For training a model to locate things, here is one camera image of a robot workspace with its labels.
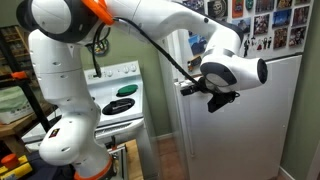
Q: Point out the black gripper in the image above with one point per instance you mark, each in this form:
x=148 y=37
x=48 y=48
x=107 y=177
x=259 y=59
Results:
x=220 y=99

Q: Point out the white bottom fridge door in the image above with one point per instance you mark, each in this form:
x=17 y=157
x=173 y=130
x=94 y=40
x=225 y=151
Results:
x=243 y=140

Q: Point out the white fridge door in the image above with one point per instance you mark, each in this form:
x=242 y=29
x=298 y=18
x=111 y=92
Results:
x=243 y=140
x=274 y=30

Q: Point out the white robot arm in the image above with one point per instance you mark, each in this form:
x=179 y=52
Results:
x=59 y=28

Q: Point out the white top fridge door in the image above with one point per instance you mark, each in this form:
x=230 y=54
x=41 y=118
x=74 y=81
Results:
x=274 y=30

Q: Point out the green stove burner cover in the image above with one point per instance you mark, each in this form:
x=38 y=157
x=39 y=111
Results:
x=127 y=90

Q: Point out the white stove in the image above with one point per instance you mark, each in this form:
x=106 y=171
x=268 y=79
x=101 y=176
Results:
x=91 y=111

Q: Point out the black stove burner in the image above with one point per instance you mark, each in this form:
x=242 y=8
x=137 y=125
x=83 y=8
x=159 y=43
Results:
x=118 y=106

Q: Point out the wooden shelf rack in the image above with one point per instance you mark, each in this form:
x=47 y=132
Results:
x=22 y=107

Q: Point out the red emergency stop button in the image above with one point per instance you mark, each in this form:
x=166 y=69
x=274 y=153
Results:
x=10 y=161

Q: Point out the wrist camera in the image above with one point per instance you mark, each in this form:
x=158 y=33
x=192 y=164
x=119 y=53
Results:
x=188 y=90

